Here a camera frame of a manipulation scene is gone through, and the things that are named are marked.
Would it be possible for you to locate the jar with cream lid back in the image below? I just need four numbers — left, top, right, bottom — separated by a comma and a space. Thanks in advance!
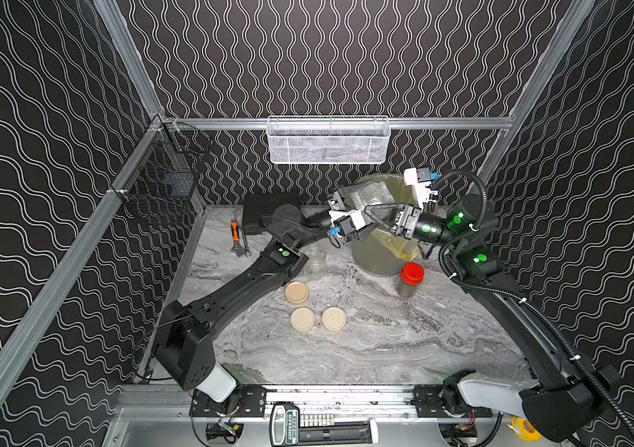
348, 181, 396, 210

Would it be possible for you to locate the jar with cream lid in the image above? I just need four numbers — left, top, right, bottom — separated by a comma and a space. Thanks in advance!
302, 246, 327, 281
348, 181, 396, 210

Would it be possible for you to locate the jar with red lid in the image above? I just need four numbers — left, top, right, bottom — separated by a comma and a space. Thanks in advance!
396, 263, 425, 298

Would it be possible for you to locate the jar with cream lid front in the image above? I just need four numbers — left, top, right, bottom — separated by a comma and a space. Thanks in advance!
302, 246, 327, 281

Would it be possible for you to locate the tan jar lid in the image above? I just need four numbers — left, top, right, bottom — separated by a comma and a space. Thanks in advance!
283, 281, 310, 307

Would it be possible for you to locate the cream lid of back jar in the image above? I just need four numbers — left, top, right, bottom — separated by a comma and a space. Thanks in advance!
290, 307, 316, 333

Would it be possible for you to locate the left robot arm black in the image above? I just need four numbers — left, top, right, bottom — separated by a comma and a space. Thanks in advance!
151, 184, 370, 403

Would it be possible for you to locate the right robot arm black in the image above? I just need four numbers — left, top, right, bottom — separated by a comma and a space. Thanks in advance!
363, 194, 634, 443

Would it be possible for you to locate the trash bin with yellow bag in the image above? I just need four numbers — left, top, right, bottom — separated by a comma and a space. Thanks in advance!
346, 173, 419, 277

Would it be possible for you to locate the black plastic tool case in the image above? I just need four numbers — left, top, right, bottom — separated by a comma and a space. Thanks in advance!
242, 191, 300, 236

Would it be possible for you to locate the yellow tape roll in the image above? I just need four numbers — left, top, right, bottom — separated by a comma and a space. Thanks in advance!
509, 417, 543, 443

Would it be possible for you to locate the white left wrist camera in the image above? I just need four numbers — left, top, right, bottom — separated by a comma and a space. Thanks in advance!
327, 210, 377, 242

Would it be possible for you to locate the white wire mesh basket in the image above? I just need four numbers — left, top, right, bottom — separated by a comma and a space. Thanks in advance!
266, 115, 392, 165

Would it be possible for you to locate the orange handled wrench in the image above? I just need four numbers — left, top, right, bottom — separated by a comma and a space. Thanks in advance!
231, 218, 251, 257

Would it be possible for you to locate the black wire basket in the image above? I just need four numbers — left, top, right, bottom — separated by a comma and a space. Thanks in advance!
118, 117, 205, 227

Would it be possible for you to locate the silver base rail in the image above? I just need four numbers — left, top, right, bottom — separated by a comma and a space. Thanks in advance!
117, 384, 496, 423

